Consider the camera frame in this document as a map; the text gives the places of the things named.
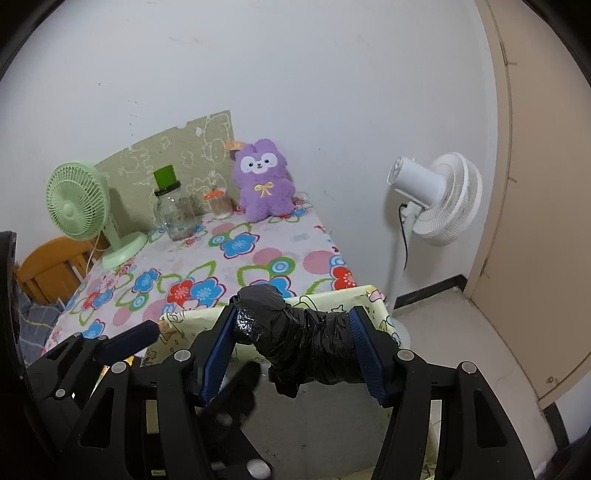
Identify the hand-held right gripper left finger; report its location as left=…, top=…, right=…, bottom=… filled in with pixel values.
left=60, top=305, right=239, bottom=480

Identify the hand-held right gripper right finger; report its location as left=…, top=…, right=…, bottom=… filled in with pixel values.
left=348, top=306, right=559, bottom=480

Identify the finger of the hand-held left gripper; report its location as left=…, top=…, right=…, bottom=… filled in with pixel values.
left=27, top=320, right=161, bottom=416
left=198, top=362, right=274, bottom=480

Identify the black plastic bag bundle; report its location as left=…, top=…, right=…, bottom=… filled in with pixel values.
left=231, top=284, right=370, bottom=400

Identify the yellow cartoon print box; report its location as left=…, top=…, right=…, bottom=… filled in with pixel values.
left=139, top=285, right=444, bottom=480

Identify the grey plaid cloth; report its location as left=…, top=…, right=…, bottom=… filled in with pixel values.
left=16, top=286, right=64, bottom=365

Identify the wooden chair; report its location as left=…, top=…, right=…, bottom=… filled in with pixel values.
left=15, top=236, right=101, bottom=306

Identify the floral tablecloth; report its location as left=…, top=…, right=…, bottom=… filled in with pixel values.
left=41, top=194, right=359, bottom=366

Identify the green desk fan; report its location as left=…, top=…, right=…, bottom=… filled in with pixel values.
left=46, top=161, right=148, bottom=271

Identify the glass jar with green lid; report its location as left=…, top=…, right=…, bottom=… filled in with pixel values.
left=153, top=165, right=185, bottom=241

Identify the small clear glass mug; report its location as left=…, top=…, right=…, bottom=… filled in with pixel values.
left=178, top=196, right=198, bottom=232

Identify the small jar with orange lid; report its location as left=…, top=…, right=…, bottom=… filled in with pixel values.
left=204, top=187, right=232, bottom=219

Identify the purple plush bunny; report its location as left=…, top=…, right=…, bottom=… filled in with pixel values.
left=232, top=138, right=297, bottom=223

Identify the green patterned board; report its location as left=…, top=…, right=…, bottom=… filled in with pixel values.
left=95, top=110, right=237, bottom=232

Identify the white standing fan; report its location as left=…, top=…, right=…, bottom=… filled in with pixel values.
left=384, top=152, right=484, bottom=347

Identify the beige door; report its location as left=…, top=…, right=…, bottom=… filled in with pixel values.
left=463, top=0, right=591, bottom=411

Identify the white fan cord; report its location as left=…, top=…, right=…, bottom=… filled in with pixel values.
left=87, top=235, right=106, bottom=274

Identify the black fan cable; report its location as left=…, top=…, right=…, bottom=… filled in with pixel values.
left=399, top=203, right=413, bottom=274

